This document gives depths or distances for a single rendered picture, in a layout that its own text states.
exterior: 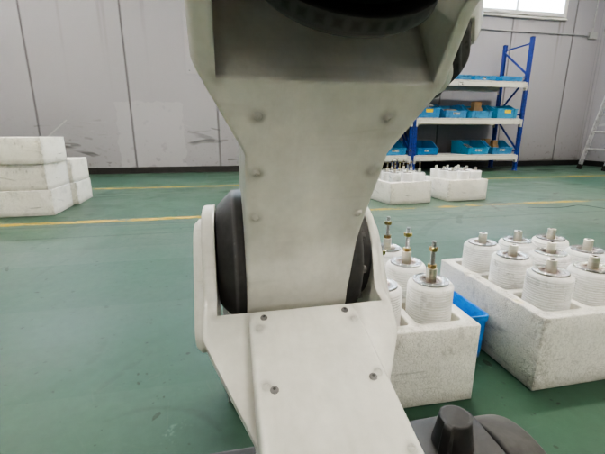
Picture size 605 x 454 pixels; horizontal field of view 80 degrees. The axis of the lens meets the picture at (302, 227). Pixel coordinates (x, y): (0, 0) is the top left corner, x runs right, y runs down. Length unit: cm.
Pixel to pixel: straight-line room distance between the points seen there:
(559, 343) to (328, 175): 81
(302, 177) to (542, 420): 79
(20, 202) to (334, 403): 301
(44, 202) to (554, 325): 296
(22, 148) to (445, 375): 287
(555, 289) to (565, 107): 744
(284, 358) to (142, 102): 567
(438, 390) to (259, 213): 68
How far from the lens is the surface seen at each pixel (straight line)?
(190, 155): 580
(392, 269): 91
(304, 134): 25
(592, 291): 108
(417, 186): 315
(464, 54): 64
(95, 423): 92
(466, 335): 85
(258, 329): 33
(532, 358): 100
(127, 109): 593
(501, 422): 60
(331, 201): 29
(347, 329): 34
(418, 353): 81
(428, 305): 81
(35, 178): 312
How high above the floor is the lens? 56
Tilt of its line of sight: 14 degrees down
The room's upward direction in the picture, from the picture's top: straight up
